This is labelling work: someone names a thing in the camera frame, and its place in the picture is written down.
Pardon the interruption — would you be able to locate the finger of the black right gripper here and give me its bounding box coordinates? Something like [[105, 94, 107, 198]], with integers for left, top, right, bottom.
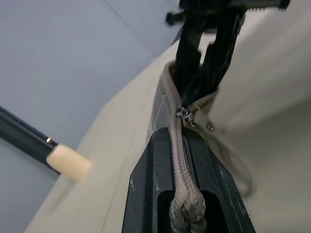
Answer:
[[175, 20, 204, 82], [181, 13, 241, 104]]

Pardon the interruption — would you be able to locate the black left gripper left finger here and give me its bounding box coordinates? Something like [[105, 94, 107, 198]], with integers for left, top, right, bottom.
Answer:
[[122, 127, 176, 233]]

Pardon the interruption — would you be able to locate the black leg with cream cap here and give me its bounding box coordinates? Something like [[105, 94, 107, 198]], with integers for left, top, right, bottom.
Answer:
[[0, 105, 92, 183]]

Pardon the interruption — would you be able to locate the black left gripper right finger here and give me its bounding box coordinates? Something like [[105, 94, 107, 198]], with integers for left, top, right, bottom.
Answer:
[[184, 134, 256, 233]]

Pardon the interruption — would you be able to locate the beige grid zipper pouch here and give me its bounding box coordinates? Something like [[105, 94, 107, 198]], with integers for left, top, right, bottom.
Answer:
[[144, 60, 254, 233]]

